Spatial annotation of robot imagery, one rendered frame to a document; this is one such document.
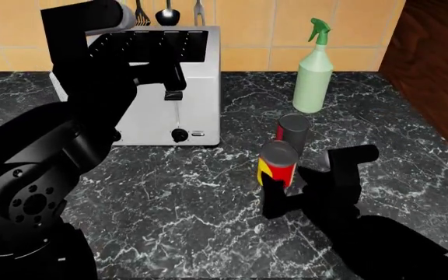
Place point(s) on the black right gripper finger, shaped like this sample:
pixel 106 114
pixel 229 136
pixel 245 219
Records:
pixel 274 198
pixel 350 163

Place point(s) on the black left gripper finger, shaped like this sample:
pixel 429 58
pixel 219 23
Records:
pixel 107 48
pixel 162 71

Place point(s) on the red and yellow can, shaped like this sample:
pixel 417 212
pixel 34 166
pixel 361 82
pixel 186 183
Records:
pixel 280 163

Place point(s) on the dark wooden cabinet side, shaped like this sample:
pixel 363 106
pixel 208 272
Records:
pixel 434 73

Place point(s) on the black toaster lever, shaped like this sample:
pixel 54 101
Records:
pixel 173 95

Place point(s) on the black slotted spatula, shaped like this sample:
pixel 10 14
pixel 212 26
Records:
pixel 142 16

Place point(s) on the silver two-slot toaster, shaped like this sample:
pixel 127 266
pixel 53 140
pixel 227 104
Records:
pixel 193 111

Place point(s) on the black ladle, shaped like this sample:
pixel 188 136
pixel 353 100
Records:
pixel 167 16

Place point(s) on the grey and red can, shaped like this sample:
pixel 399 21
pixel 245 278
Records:
pixel 296 131

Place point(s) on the black toaster dial knob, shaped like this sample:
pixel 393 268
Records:
pixel 179 135

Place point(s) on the metal meat fork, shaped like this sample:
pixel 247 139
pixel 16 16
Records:
pixel 199 13

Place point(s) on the silver toaster cancel button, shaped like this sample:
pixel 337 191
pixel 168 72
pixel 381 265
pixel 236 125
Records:
pixel 198 133

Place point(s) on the green spray bottle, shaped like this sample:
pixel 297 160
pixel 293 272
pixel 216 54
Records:
pixel 313 84

